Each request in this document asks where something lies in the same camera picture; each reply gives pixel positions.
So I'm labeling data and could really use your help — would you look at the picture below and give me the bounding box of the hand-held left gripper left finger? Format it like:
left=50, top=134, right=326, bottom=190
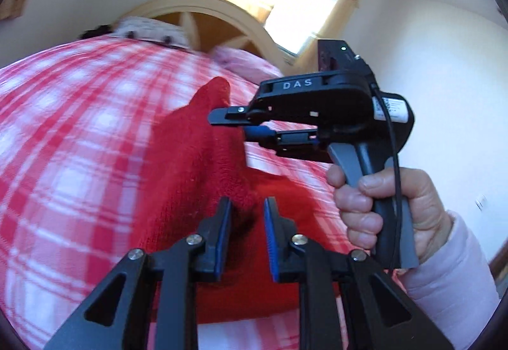
left=42, top=197, right=233, bottom=350

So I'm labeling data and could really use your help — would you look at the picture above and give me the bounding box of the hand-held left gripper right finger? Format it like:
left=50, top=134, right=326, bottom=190
left=264, top=197, right=455, bottom=350

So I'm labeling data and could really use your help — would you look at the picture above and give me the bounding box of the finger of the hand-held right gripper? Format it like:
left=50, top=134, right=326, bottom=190
left=207, top=106, right=274, bottom=125
left=242, top=126, right=330, bottom=164

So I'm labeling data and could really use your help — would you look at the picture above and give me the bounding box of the red knitted sweater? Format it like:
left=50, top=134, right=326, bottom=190
left=137, top=76, right=350, bottom=325

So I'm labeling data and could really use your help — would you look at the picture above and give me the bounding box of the person's right forearm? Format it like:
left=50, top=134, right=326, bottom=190
left=393, top=211, right=501, bottom=350

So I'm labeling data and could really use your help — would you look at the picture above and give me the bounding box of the person's right hand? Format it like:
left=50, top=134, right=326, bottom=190
left=325, top=165, right=455, bottom=275

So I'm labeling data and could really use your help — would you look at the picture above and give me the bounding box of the pink pillow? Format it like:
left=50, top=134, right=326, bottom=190
left=212, top=46, right=284, bottom=83

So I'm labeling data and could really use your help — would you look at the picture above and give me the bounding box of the cream wooden headboard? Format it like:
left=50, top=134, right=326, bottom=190
left=129, top=0, right=296, bottom=77

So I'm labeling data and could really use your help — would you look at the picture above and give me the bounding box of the white patterned pillow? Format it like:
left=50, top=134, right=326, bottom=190
left=113, top=16, right=191, bottom=49

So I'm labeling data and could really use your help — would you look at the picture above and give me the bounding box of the red plaid bed sheet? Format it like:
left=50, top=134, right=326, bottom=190
left=0, top=34, right=405, bottom=350

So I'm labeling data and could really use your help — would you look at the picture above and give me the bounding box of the dark cloth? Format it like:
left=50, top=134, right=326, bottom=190
left=79, top=24, right=116, bottom=39

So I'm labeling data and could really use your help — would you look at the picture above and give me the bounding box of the black cable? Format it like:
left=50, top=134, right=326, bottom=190
left=369, top=82, right=401, bottom=271

